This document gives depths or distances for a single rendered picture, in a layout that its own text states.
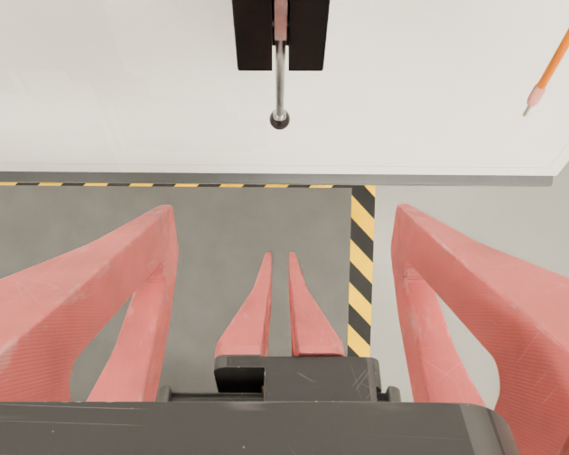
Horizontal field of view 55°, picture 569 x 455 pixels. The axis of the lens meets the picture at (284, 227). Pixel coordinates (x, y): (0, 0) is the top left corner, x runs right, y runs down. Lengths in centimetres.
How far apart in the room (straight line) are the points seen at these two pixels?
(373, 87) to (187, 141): 16
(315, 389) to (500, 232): 130
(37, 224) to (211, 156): 106
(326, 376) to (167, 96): 27
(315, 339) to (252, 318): 3
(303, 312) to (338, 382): 4
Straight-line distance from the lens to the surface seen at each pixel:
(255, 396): 24
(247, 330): 25
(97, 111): 46
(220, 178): 51
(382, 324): 148
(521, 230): 153
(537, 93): 30
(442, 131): 47
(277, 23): 26
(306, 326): 25
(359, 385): 24
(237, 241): 140
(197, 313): 145
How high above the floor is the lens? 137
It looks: 82 degrees down
